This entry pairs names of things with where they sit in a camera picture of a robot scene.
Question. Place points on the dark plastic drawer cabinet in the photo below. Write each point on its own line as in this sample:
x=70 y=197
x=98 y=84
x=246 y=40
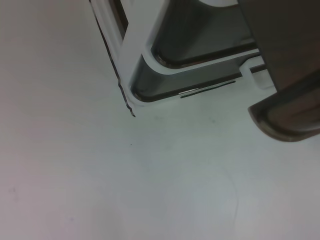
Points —
x=125 y=62

